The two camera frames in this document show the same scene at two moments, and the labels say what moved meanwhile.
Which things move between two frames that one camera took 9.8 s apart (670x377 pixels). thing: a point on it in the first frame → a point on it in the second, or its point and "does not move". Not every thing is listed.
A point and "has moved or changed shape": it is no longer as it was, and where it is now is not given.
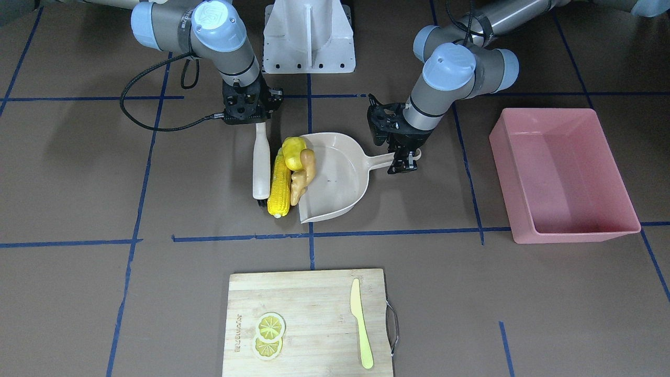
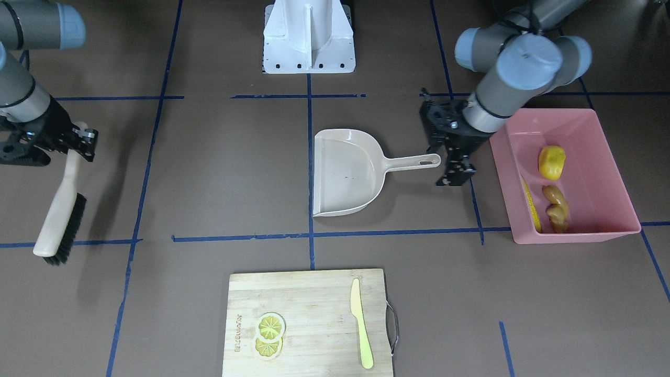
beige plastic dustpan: [340, 179] has moved or changed shape
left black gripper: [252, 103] → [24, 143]
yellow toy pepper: [291, 147] → [551, 161]
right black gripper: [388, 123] → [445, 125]
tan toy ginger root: [300, 179] → [557, 212]
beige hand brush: [261, 163] → [59, 230]
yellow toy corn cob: [279, 199] → [533, 204]
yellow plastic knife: [357, 310] does not move
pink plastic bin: [558, 179] does not move
